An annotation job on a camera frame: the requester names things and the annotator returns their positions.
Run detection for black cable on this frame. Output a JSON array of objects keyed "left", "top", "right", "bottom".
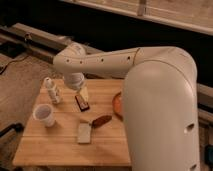
[{"left": 0, "top": 53, "right": 31, "bottom": 76}]

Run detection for metal window rail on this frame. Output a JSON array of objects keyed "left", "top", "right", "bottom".
[{"left": 0, "top": 23, "right": 213, "bottom": 125}]

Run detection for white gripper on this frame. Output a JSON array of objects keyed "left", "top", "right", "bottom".
[{"left": 63, "top": 73, "right": 89, "bottom": 102}]

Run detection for blue object right edge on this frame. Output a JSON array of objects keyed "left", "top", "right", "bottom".
[{"left": 204, "top": 145, "right": 213, "bottom": 167}]

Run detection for black object floor left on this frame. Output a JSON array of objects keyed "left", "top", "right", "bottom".
[{"left": 0, "top": 123, "right": 24, "bottom": 137}]

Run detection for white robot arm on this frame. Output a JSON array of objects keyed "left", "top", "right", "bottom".
[{"left": 53, "top": 44, "right": 200, "bottom": 171}]

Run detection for white plastic bottle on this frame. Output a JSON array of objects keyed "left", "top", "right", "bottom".
[{"left": 44, "top": 77, "right": 61, "bottom": 104}]

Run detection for white sponge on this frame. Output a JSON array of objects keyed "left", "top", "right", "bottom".
[{"left": 77, "top": 123, "right": 91, "bottom": 144}]

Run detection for wooden board table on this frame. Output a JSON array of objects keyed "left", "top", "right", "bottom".
[{"left": 13, "top": 79, "right": 130, "bottom": 166}]

